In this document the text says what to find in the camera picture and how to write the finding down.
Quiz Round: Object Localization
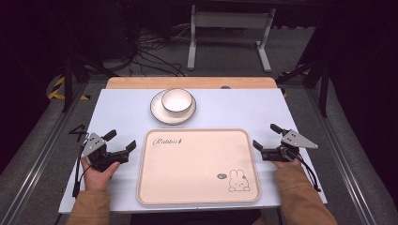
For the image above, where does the person's left hand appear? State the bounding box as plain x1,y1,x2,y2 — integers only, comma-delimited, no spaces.
80,157,121,192

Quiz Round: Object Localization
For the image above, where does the white bowl with dark rim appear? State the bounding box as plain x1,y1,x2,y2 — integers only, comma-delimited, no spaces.
161,88,194,114

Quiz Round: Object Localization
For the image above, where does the pink tray with rabbit print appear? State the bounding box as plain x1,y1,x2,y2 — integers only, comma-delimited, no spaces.
136,127,263,206

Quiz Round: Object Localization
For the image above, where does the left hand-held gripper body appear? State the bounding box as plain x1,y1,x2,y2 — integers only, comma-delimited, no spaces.
80,132,130,173

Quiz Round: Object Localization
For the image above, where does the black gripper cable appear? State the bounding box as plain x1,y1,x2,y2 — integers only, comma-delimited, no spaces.
71,144,94,199
290,149,323,193

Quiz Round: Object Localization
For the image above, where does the white metal stand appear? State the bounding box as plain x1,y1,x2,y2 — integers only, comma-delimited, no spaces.
186,4,277,74

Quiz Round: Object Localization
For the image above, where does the bundle of black floor cables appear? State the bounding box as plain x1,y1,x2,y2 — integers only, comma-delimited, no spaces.
129,22,192,78

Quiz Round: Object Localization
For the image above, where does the aluminium frame rail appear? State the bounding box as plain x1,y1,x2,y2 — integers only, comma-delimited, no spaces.
0,83,92,225
307,88,378,225

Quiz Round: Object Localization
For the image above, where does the white plate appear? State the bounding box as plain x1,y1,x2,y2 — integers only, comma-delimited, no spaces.
149,89,198,127

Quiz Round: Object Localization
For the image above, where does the person's right hand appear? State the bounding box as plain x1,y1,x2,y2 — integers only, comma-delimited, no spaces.
271,157,303,170

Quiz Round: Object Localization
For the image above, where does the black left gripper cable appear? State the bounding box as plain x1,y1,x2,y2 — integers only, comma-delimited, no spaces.
71,144,94,199

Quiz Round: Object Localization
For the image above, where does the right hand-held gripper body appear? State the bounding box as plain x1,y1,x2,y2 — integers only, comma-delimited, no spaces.
260,128,319,163

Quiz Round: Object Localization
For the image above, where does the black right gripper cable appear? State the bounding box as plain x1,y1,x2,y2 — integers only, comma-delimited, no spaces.
290,149,323,193

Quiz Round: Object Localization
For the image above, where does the black tripod stand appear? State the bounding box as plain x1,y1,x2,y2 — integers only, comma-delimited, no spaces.
58,51,120,114
275,57,332,119

